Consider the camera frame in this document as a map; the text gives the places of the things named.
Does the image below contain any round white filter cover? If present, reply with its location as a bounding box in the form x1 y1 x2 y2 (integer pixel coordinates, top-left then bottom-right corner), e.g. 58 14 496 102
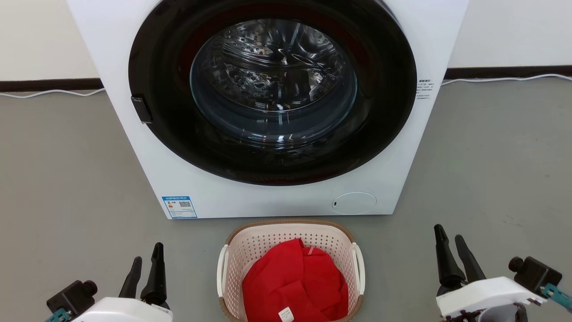
332 192 377 215

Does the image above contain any black round washer door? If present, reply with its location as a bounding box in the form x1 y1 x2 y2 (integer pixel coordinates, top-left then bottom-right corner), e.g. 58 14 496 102
128 0 417 186

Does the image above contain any red garment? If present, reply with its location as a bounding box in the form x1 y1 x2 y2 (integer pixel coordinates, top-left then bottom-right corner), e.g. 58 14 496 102
242 238 349 322

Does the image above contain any small text sticker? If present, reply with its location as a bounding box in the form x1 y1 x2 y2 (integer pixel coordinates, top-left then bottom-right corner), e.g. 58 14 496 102
416 80 435 101

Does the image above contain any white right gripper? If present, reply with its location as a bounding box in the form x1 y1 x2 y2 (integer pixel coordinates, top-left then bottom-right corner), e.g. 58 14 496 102
433 224 548 319

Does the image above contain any white floor cable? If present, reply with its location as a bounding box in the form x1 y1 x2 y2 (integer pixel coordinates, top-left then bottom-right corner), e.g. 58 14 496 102
0 88 106 98
442 74 572 86

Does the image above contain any black door handle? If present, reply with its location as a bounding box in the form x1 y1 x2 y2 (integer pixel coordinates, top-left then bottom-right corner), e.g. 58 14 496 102
131 96 153 124

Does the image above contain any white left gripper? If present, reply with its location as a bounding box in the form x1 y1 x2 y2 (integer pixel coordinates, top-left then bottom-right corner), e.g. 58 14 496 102
74 242 173 322

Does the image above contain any beige perforated laundry basket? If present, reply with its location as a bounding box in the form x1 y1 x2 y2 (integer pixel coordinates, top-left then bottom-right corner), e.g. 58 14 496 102
217 219 366 322

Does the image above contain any steel washer drum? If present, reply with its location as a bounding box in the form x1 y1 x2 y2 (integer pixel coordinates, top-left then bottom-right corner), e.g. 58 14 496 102
191 19 358 148

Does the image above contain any blue energy label sticker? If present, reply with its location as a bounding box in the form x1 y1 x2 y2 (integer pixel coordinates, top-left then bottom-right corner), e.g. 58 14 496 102
162 196 198 219

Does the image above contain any white front-load washing machine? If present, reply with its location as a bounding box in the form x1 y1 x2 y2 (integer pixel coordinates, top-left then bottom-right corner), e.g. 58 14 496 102
66 0 470 220

